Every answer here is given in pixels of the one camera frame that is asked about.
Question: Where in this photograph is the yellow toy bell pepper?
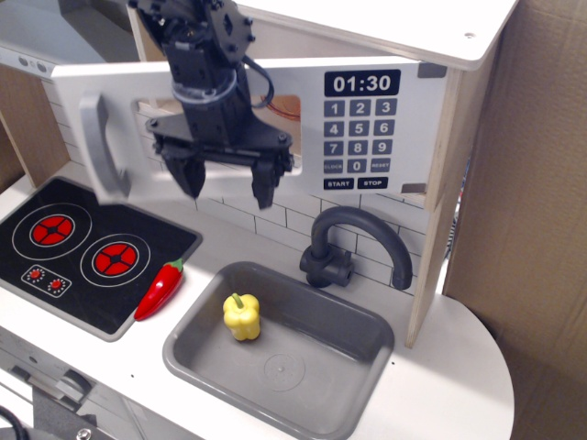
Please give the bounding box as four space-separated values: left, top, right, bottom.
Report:
223 292 260 341

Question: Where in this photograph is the orange translucent bowl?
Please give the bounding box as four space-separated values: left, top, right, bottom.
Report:
264 94 301 122

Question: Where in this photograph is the white toy microwave door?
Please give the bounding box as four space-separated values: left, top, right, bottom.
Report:
52 57 448 206

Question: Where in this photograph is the grey toy sink basin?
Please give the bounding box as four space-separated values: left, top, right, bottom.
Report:
163 262 394 439

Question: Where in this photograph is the wooden toy microwave cabinet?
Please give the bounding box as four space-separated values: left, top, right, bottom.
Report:
126 0 519 349

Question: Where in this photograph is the grey oven door handle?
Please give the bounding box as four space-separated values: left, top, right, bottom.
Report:
8 365 94 406

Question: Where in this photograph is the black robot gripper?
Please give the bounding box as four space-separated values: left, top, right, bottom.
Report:
146 68 294 210

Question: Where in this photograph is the brown cardboard box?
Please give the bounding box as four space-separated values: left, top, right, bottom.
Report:
444 1 586 439

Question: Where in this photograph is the dark grey toy faucet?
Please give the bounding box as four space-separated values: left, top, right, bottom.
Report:
299 206 414 291

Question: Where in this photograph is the grey toy range hood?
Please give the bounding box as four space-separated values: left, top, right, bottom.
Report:
1 1 138 79

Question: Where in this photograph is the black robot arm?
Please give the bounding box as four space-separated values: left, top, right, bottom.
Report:
128 1 294 209

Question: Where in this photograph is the red toy chili pepper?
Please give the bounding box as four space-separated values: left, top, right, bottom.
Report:
134 258 183 321

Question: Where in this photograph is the black toy stove top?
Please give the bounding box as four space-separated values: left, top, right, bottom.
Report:
1 178 203 342

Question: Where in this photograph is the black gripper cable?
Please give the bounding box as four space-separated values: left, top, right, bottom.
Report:
240 54 276 110

